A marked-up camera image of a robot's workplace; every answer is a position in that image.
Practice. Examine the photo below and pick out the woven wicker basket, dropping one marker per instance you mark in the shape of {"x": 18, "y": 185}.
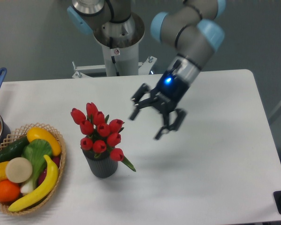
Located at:
{"x": 20, "y": 132}

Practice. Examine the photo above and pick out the dark grey ribbed vase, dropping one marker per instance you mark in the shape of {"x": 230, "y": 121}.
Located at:
{"x": 101, "y": 164}

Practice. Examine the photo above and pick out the yellow lemon squash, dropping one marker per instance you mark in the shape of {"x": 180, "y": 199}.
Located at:
{"x": 41, "y": 133}

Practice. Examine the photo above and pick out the orange fruit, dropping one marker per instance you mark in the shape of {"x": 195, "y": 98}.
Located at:
{"x": 9, "y": 191}

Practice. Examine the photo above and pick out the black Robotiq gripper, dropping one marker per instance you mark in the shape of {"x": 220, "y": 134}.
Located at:
{"x": 164, "y": 97}

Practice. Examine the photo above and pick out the green bok choy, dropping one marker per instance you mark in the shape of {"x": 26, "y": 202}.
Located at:
{"x": 34, "y": 153}

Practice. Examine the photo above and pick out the white metal base frame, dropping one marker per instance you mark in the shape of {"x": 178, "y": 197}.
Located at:
{"x": 145, "y": 68}

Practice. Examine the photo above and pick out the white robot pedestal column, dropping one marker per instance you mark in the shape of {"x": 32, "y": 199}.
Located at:
{"x": 121, "y": 61}

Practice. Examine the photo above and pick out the dark green cucumber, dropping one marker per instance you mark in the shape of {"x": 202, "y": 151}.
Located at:
{"x": 14, "y": 149}

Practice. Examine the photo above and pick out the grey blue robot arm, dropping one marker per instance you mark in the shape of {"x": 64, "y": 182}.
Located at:
{"x": 191, "y": 31}

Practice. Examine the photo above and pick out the beige round mushroom cap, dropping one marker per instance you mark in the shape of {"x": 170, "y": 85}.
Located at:
{"x": 18, "y": 170}

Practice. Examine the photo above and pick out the purple red eggplant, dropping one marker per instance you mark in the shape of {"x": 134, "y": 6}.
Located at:
{"x": 42, "y": 176}

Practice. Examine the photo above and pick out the yellow banana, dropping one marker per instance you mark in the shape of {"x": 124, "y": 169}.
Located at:
{"x": 40, "y": 192}

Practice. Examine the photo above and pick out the red tulip bouquet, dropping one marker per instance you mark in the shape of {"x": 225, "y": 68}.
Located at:
{"x": 95, "y": 125}

